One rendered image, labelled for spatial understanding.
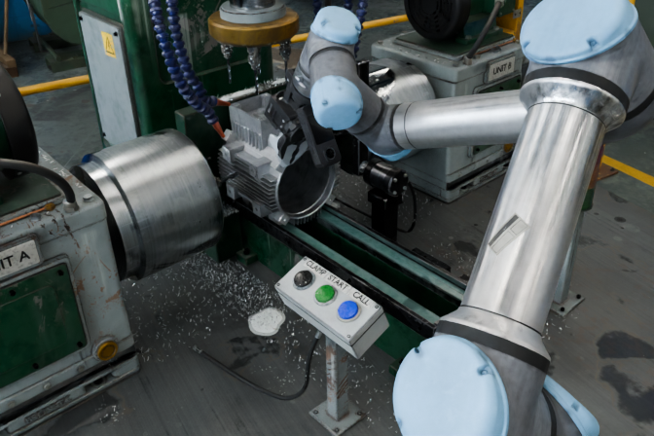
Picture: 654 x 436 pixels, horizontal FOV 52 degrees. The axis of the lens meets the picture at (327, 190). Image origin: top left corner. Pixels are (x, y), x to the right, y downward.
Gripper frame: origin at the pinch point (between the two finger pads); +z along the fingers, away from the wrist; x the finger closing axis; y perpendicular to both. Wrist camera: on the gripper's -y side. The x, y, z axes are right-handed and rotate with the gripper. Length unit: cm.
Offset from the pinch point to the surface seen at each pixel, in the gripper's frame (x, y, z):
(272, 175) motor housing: 1.3, 1.3, 4.6
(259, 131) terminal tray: -1.0, 10.6, 2.4
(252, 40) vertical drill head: -0.5, 19.5, -14.8
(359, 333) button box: 20.9, -37.9, -18.2
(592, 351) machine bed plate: -27, -61, -2
